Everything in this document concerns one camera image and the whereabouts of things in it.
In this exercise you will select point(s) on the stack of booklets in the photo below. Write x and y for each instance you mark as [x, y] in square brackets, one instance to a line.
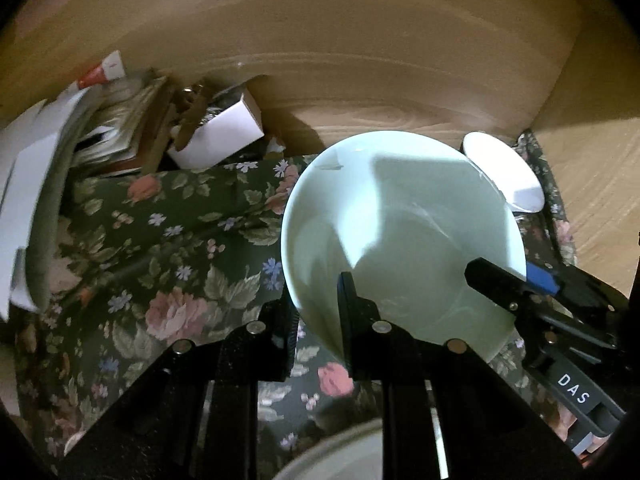
[125, 110]

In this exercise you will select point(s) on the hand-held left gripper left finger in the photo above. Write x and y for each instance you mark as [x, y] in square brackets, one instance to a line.
[280, 345]

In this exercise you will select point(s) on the pale green bowl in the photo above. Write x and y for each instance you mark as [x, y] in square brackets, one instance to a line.
[400, 200]

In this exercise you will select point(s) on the stack of white papers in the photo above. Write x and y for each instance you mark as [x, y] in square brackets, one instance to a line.
[25, 160]

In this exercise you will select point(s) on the dark floral tablecloth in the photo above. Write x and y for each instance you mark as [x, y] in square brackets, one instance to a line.
[165, 260]

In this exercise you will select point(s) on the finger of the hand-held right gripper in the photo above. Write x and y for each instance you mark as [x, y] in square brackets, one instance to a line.
[542, 280]
[495, 282]

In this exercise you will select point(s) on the pale green plate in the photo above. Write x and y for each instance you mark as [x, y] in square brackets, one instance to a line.
[335, 455]

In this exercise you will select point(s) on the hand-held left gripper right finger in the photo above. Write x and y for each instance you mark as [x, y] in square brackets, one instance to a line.
[350, 310]

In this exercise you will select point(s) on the brown wooden item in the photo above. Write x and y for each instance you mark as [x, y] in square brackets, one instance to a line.
[187, 120]

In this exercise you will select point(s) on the red and white packet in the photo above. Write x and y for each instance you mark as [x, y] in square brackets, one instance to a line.
[95, 77]

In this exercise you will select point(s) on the white bowl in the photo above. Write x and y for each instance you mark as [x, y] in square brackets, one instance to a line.
[505, 170]

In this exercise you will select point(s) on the small white cardboard box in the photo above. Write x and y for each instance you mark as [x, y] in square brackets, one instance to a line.
[225, 132]

